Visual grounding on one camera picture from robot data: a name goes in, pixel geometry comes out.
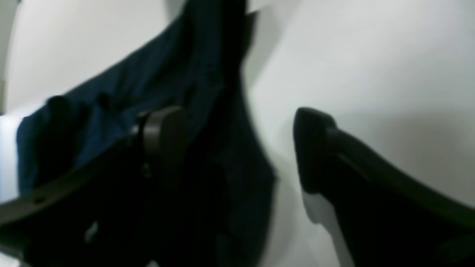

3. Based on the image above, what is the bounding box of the dark navy T-shirt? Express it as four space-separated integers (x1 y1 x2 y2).
1 0 275 267

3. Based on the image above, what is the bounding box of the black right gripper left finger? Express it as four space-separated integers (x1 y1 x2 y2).
1 106 187 267

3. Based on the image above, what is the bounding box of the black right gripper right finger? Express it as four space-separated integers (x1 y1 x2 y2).
292 108 475 267

